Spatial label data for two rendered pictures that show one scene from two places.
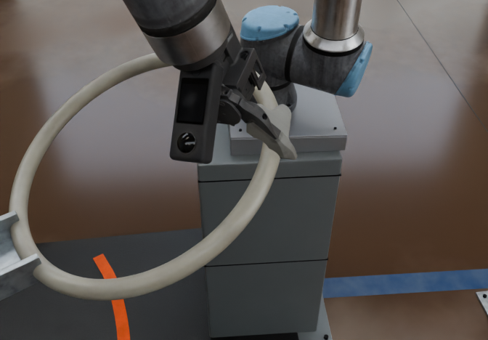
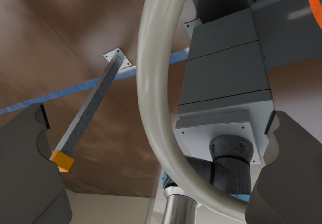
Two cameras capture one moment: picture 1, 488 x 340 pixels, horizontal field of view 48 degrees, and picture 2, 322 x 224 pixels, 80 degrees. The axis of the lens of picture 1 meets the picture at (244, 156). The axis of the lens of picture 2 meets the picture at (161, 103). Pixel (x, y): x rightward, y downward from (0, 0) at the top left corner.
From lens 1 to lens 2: 0.64 m
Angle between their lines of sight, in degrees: 25
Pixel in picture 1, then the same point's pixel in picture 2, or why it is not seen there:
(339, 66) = not seen: hidden behind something
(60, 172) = not seen: outside the picture
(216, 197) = (255, 80)
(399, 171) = (172, 111)
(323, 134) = (188, 128)
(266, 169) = (144, 86)
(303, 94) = (206, 151)
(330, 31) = (181, 201)
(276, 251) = (214, 58)
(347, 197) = not seen: hidden behind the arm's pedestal
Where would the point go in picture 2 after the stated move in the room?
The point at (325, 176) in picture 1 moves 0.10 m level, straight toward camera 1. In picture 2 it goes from (186, 104) to (183, 88)
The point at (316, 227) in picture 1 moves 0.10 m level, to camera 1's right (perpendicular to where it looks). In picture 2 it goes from (191, 75) to (175, 78)
